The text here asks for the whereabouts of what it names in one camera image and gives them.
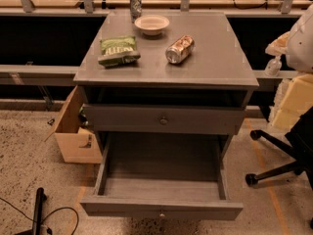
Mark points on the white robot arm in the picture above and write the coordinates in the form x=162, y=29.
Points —
x=296, y=44

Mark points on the silver soda can lying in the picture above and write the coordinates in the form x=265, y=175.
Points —
x=180, y=49

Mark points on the green jalapeno chip bag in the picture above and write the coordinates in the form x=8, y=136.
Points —
x=118, y=51

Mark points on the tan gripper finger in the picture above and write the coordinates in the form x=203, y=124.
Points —
x=279, y=46

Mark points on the white ceramic bowl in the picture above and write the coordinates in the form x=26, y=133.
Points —
x=152, y=24

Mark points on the black stand pole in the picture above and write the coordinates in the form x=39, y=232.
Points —
x=37, y=215

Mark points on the cardboard box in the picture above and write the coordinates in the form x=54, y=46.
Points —
x=77, y=145

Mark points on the clear sanitizer bottle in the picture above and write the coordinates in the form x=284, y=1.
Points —
x=273, y=67

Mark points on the yellow foam blocks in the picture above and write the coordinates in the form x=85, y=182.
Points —
x=294, y=97

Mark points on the grey wooden drawer cabinet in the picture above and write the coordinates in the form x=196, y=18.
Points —
x=215, y=75

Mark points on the black office chair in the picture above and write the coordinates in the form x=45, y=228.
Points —
x=299, y=147

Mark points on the open grey middle drawer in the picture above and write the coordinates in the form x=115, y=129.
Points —
x=160, y=175

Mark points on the upright dark soda can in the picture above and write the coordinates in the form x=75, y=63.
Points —
x=135, y=9

